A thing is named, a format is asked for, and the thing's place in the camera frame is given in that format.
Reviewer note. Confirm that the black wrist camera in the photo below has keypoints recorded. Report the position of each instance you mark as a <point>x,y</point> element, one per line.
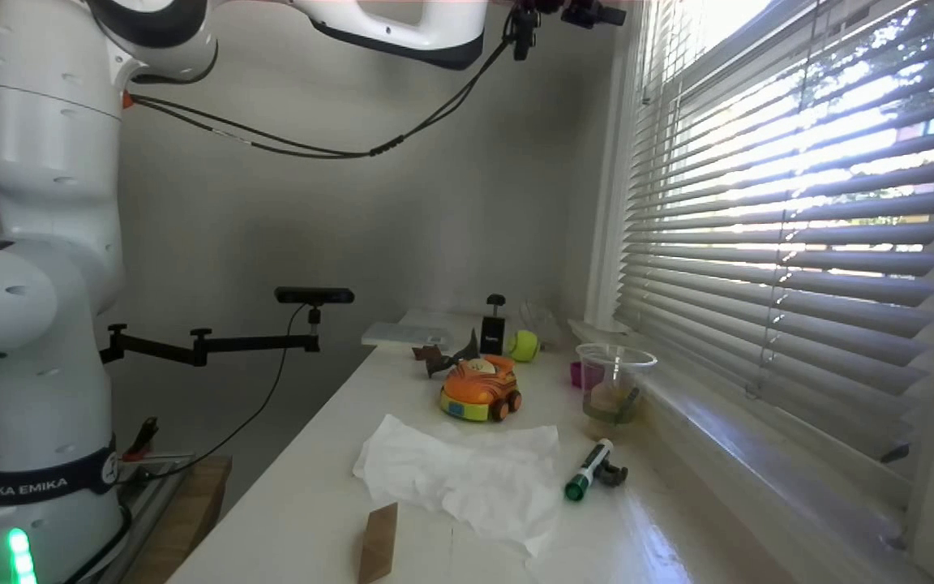
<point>594,11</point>

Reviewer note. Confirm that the black bar camera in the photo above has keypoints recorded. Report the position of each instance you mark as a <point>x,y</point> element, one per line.
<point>317,293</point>

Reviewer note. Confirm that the aluminium rail frame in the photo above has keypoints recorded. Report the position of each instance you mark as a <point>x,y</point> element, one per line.
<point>146,521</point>

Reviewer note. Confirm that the white window frame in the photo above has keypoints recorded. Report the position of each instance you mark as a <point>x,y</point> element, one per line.
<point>746,438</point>

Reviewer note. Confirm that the wooden platform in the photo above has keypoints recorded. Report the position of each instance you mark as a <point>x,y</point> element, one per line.
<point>185,521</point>

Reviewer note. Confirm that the green white marker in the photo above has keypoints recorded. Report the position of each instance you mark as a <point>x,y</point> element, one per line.
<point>585,473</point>

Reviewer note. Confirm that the brown wooden chunk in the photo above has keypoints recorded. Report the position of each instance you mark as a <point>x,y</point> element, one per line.
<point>431,359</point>

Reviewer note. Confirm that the yellow-green tennis ball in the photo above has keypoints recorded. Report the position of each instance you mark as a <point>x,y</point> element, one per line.
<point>522,346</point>

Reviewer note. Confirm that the white slatted window blinds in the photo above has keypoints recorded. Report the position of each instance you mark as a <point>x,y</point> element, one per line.
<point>811,237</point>

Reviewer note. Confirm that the white paper towel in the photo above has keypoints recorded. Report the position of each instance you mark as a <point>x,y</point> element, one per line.
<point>468,476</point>

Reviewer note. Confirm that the black marker cap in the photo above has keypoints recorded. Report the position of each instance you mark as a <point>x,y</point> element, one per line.
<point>611,476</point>

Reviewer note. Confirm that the orange toy car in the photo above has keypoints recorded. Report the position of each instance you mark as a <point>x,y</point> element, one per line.
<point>479,392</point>

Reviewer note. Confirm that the pink plastic cup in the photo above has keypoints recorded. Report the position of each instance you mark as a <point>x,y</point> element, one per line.
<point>585,373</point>

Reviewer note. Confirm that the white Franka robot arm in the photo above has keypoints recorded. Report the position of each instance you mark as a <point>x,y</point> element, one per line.
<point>34,359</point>

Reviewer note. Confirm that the flat wooden block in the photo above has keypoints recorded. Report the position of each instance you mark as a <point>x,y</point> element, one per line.
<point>377,544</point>

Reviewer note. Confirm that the black red clamp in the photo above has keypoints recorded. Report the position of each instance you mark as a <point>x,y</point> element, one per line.
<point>143,438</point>

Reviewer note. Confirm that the clear plastic cup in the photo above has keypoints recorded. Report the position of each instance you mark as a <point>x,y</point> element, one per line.
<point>617,360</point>

